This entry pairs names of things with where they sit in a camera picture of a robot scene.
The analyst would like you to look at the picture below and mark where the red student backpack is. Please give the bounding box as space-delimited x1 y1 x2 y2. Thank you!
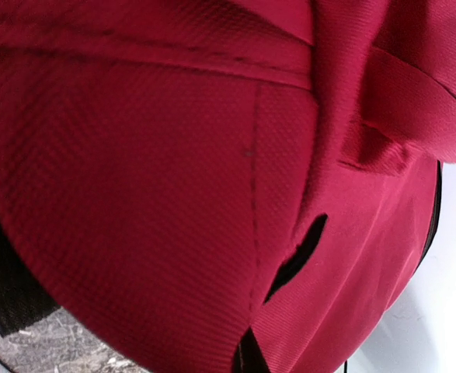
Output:
0 1 456 372

